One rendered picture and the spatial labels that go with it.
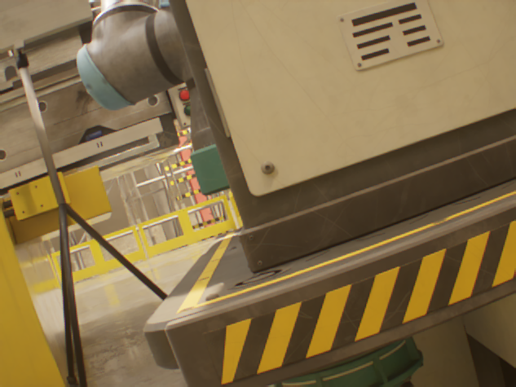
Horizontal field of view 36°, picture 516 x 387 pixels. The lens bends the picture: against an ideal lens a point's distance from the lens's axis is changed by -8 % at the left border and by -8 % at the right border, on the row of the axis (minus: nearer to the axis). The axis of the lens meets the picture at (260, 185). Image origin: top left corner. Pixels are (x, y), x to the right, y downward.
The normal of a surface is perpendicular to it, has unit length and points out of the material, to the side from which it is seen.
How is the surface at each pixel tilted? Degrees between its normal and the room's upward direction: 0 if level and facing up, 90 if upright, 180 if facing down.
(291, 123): 90
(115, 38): 60
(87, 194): 90
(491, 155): 90
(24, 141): 90
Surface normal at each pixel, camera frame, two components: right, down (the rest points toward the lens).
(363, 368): 0.23, -0.07
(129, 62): -0.27, 0.23
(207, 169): 0.00, 0.00
